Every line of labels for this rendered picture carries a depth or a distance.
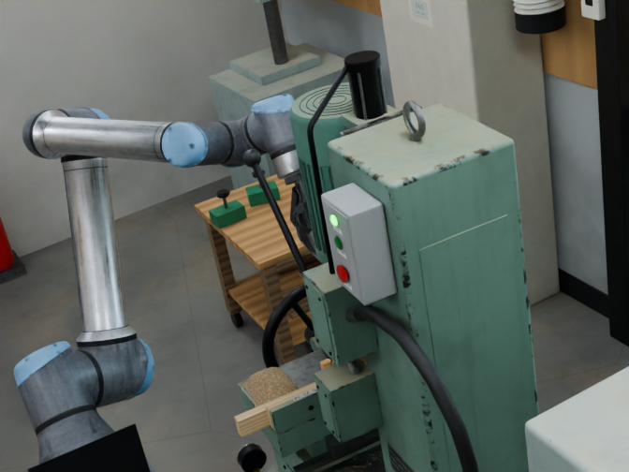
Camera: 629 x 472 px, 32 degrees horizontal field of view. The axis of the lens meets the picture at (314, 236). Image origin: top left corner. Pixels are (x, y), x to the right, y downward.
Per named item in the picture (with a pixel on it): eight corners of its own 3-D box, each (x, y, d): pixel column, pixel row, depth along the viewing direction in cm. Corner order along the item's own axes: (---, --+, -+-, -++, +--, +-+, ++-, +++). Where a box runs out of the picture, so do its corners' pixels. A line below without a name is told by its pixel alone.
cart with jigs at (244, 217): (369, 264, 443) (344, 119, 413) (446, 324, 397) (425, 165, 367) (222, 326, 422) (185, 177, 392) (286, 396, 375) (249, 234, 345)
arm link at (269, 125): (267, 103, 236) (299, 86, 230) (288, 156, 236) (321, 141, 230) (238, 109, 229) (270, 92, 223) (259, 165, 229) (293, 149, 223)
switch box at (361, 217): (368, 268, 180) (353, 181, 172) (398, 293, 171) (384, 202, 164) (335, 281, 178) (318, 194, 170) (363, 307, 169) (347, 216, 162)
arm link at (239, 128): (197, 131, 236) (234, 110, 228) (234, 129, 245) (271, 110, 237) (208, 172, 235) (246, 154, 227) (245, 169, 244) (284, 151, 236)
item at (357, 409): (366, 405, 206) (357, 354, 201) (384, 425, 201) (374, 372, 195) (322, 426, 203) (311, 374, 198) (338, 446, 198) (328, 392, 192)
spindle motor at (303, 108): (380, 217, 221) (357, 73, 206) (424, 250, 207) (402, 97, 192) (301, 247, 216) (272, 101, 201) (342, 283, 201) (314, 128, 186)
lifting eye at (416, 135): (412, 132, 175) (406, 95, 172) (431, 143, 170) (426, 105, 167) (402, 136, 174) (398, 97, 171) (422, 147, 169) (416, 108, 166)
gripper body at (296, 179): (311, 230, 223) (289, 175, 223) (299, 235, 231) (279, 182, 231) (343, 217, 226) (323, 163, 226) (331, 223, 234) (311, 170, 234)
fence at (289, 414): (527, 318, 233) (525, 297, 230) (532, 322, 232) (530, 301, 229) (273, 431, 214) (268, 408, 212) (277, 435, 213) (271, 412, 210)
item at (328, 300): (356, 327, 196) (343, 255, 189) (380, 350, 188) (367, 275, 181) (314, 345, 193) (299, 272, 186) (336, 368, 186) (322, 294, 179)
